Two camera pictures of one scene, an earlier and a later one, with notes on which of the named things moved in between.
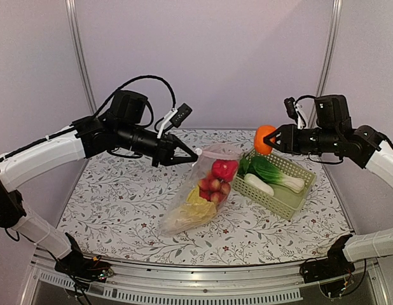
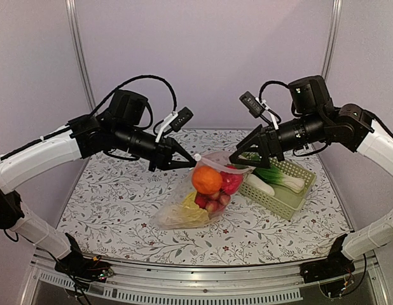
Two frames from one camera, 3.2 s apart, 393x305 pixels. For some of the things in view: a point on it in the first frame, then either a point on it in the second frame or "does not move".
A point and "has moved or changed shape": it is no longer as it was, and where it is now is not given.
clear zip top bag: [205, 189] has moved or changed shape
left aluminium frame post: [76, 33] does not move
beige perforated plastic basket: [285, 203] does not move
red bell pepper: [224, 169] to [231, 182]
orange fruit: [259, 145] has moved or changed shape
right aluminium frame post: [336, 21] does not move
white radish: [258, 183] does not move
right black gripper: [287, 136] to [267, 145]
